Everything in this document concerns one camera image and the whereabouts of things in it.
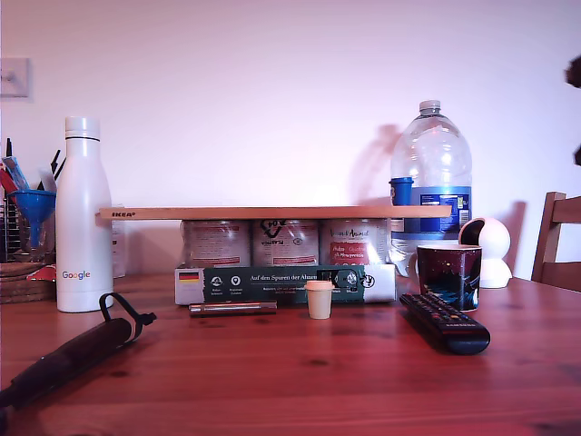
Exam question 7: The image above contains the large clear plastic water bottle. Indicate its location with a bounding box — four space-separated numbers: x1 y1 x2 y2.
389 99 474 277

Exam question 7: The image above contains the white Google steel bottle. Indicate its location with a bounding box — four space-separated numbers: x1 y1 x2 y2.
55 116 114 313

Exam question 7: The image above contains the wooden IKEA board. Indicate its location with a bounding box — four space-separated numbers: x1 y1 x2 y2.
98 204 453 222

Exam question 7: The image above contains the glass jar with black logo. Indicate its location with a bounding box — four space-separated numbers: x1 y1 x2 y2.
251 219 320 268

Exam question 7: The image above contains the small beige lidded cup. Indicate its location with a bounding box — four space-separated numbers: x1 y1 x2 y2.
304 279 335 321

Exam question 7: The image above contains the silver metal tube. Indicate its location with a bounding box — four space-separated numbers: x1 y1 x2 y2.
188 301 279 318

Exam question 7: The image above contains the small blue capped container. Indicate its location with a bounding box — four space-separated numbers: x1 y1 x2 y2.
389 175 415 206

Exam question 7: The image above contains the dark mug with night print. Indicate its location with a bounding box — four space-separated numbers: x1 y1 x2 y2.
408 243 485 312

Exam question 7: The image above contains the white container with barcode label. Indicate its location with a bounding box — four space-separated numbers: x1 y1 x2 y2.
111 219 127 279

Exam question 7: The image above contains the black remote control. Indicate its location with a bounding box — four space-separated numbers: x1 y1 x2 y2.
399 292 492 356

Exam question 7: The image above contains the clear glass jar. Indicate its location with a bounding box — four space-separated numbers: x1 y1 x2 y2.
15 213 57 264

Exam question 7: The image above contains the white flat stick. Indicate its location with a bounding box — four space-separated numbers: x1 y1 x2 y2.
35 163 58 192

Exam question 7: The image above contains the red printed packet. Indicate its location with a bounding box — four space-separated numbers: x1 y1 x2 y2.
26 265 59 282

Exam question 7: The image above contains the blue plastic funnel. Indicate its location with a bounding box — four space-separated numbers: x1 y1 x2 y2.
6 189 57 249

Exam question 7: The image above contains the brown wooden chair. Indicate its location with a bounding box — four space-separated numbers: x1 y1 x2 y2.
530 191 581 286

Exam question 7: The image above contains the stack of cork coasters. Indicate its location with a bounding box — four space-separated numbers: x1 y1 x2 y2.
0 262 57 304

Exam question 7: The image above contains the blue pen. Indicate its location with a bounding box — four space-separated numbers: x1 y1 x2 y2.
1 155 31 191

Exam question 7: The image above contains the red pen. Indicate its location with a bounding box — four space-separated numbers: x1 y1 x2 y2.
0 165 19 194

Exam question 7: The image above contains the white round security camera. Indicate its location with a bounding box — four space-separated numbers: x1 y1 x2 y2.
458 216 515 290

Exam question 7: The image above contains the black wire rack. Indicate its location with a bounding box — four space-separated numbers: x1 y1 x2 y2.
0 190 22 264

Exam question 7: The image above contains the white wall switch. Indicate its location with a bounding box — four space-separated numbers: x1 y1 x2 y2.
0 57 32 98

